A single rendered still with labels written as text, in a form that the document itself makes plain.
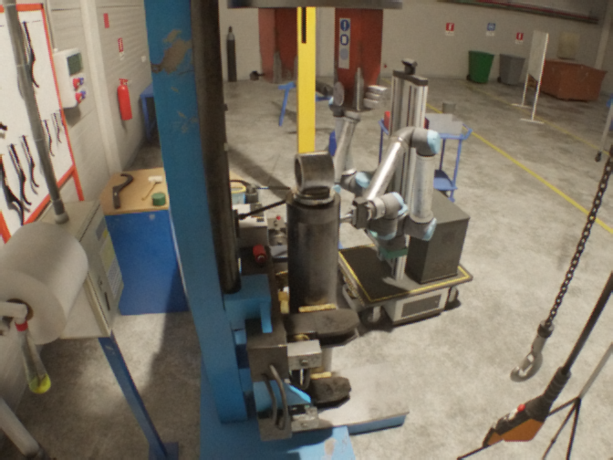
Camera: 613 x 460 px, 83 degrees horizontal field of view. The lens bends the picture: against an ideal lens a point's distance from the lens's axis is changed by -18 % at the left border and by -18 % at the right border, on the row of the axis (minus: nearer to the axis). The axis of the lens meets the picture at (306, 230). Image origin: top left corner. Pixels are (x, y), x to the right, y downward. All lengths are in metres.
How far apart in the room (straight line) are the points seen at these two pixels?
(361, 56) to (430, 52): 12.34
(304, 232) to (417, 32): 12.01
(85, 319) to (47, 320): 0.34
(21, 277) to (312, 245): 1.03
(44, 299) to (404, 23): 12.63
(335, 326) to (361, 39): 1.09
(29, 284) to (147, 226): 1.89
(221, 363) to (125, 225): 1.33
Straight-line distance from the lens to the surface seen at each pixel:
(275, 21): 1.51
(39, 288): 1.13
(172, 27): 1.35
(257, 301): 1.57
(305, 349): 1.61
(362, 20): 1.24
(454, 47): 13.96
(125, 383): 1.98
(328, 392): 2.07
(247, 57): 12.22
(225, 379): 2.15
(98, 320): 1.51
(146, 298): 3.32
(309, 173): 1.48
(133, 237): 3.00
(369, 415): 2.46
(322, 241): 1.59
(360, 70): 1.25
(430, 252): 2.94
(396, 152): 2.18
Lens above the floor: 2.20
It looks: 31 degrees down
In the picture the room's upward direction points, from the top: straight up
